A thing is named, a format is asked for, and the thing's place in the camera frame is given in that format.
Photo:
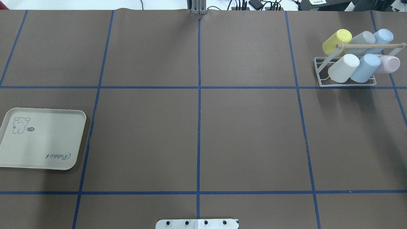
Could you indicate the cream serving tray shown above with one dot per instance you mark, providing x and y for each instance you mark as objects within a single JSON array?
[{"x": 38, "y": 138}]

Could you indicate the grey plastic cup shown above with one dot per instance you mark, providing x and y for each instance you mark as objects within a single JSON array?
[{"x": 363, "y": 38}]

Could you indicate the yellow plastic cup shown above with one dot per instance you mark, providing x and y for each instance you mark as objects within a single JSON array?
[{"x": 341, "y": 36}]

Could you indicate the light blue cup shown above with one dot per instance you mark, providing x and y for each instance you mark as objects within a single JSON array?
[{"x": 383, "y": 37}]

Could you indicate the pink plastic cup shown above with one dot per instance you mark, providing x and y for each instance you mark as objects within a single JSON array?
[{"x": 389, "y": 64}]

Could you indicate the aluminium frame post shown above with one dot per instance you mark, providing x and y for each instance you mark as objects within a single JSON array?
[{"x": 197, "y": 6}]

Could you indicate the white wire cup rack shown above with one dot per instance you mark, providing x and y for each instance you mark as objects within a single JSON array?
[{"x": 322, "y": 64}]

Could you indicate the blue plastic cup front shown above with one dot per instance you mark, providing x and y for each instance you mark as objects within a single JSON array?
[{"x": 369, "y": 63}]

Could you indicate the pale green plastic cup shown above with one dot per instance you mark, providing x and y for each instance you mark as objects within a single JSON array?
[{"x": 342, "y": 69}]

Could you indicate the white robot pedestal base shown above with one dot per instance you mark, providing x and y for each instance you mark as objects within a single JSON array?
[{"x": 197, "y": 224}]

